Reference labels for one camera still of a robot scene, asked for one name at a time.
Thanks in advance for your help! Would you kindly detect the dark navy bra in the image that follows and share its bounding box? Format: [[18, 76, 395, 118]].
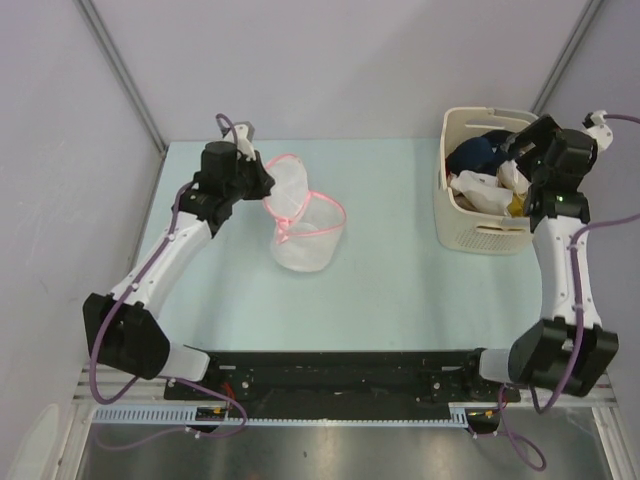
[[446, 130, 513, 176]]

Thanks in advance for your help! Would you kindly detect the white mesh laundry bag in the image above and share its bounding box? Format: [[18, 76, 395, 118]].
[[263, 154, 346, 273]]

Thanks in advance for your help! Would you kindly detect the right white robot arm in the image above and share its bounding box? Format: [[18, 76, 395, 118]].
[[461, 115, 619, 401]]

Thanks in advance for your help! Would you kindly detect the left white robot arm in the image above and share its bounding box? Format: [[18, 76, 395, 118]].
[[83, 139, 275, 400]]

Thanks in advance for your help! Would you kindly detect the cream plastic laundry basket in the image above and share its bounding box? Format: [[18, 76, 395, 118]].
[[433, 107, 537, 255]]

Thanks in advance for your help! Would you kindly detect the yellow garment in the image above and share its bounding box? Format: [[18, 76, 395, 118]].
[[507, 193, 528, 218]]

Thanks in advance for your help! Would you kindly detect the white crumpled garment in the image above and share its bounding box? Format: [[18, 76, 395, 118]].
[[447, 161, 530, 217]]

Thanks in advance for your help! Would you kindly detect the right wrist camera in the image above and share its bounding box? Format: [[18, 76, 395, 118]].
[[582, 110, 613, 153]]

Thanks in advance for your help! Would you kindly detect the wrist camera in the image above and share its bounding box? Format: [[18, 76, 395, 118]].
[[582, 110, 613, 153], [232, 122, 256, 159]]

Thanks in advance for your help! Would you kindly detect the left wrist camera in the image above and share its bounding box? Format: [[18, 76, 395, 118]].
[[232, 122, 256, 159]]

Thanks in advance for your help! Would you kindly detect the aluminium frame rail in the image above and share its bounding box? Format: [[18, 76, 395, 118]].
[[72, 362, 171, 405]]

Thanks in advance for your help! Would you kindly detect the white slotted cable duct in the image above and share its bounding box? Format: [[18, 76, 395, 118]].
[[92, 404, 468, 428]]

